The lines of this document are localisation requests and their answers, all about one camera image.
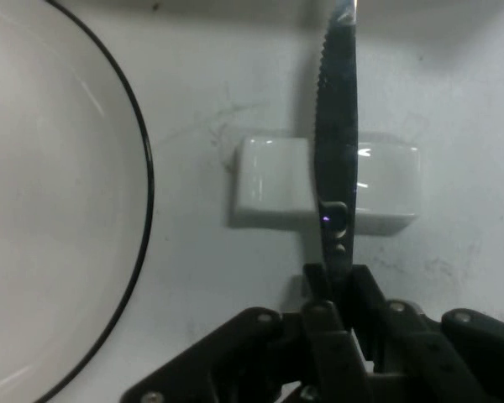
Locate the steel serrated table knife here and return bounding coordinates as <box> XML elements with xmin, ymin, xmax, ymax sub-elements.
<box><xmin>313</xmin><ymin>0</ymin><xmax>360</xmax><ymax>287</ymax></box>

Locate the white plate with black rim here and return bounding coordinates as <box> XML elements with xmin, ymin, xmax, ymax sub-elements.
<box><xmin>0</xmin><ymin>0</ymin><xmax>155</xmax><ymax>403</ymax></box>

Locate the white ceramic cutlery rest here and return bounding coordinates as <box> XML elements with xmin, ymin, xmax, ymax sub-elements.
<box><xmin>229</xmin><ymin>134</ymin><xmax>422</xmax><ymax>235</ymax></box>

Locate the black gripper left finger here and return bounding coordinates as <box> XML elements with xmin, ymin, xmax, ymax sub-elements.
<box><xmin>119</xmin><ymin>262</ymin><xmax>369</xmax><ymax>403</ymax></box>

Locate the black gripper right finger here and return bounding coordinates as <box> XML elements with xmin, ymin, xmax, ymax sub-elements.
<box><xmin>343</xmin><ymin>264</ymin><xmax>504</xmax><ymax>403</ymax></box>

